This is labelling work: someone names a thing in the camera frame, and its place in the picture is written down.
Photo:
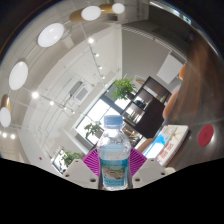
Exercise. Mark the broad potted green plant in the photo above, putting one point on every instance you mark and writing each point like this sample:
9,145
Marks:
123,88

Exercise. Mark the white picture-cover book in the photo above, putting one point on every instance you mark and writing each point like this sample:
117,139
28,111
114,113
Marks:
173,130

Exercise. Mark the clear water bottle blue cap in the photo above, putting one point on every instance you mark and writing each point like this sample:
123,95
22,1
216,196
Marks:
114,156

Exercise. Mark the bushy potted green plant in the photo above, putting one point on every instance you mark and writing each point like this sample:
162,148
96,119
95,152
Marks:
71,157

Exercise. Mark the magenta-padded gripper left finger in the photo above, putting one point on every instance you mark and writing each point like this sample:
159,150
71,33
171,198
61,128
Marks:
80,171

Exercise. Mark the white ceiling air conditioner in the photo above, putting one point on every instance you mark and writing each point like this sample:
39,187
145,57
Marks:
80,91

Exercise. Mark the low dark open shelf unit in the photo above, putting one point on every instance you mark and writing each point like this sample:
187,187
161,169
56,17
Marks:
151,120

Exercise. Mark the round white ceiling lights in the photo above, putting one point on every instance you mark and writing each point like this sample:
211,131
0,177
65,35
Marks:
50,34

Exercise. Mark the orange-brown chairs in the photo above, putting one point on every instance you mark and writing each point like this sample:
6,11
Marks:
170,105

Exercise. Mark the small ceiling spotlights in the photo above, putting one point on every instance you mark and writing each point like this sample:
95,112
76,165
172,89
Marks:
35,95

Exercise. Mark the small-leaved potted green plant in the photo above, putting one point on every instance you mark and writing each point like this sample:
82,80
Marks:
93,129

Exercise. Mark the white book red lettering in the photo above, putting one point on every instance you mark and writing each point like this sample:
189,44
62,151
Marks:
171,150

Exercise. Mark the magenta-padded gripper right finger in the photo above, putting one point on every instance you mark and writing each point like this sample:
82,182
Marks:
148,171

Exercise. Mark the white wall radiator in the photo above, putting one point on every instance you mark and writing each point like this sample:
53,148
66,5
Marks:
170,68

